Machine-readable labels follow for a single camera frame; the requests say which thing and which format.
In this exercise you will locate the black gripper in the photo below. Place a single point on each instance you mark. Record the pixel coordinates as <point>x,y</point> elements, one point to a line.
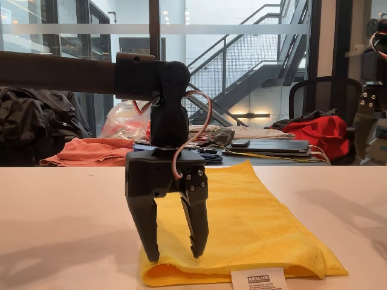
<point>151,175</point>
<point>366,121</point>

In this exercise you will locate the yellow microfiber towel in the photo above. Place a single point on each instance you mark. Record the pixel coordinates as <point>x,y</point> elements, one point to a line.
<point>257,226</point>

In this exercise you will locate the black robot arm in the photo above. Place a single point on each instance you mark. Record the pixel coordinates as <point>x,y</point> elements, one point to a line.
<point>373,66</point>
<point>60,72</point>

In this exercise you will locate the red fabric bag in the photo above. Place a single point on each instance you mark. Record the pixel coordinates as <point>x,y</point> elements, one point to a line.
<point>320,136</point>

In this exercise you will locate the black mesh office chair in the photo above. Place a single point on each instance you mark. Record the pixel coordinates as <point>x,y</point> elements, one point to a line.
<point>326,93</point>

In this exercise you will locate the dark grey garment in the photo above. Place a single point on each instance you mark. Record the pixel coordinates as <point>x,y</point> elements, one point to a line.
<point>302,118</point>

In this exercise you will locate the blue folded cloth stack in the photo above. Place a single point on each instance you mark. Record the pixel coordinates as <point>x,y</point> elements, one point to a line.
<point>211,159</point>

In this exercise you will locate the black keypad phone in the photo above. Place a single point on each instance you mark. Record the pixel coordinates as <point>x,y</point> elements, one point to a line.
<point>210,150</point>

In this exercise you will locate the black laptop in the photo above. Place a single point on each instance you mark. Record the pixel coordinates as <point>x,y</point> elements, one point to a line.
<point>278,145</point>

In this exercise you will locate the grey laptop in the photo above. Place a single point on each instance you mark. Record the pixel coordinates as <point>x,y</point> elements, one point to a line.
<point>272,154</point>

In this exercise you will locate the beige folded cloth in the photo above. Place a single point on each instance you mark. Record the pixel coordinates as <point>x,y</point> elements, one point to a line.
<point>266,134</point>

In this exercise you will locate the large crumpled grey bag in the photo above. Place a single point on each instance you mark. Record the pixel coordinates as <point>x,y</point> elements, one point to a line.
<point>225,136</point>

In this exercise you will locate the black smartphone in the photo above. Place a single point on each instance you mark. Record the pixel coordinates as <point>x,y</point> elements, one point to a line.
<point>241,143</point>

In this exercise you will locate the salmon pink shirt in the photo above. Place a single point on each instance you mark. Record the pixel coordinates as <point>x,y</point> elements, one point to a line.
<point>90,151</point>

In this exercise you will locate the clear plastic bag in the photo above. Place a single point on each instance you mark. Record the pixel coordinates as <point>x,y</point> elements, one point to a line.
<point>121,124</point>

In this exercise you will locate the black metal staircase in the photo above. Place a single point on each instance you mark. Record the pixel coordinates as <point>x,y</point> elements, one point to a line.
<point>251,81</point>

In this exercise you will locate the black jacket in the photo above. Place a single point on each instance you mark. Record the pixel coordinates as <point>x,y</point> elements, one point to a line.
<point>30,127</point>

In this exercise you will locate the dark framed door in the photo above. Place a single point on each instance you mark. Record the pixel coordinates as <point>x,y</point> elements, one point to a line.
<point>133,45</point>

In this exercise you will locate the black window pillar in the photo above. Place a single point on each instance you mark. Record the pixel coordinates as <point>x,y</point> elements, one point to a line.
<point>154,30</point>

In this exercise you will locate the horizontal wall lamp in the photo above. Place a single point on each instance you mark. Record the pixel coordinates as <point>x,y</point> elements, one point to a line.
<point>251,115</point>

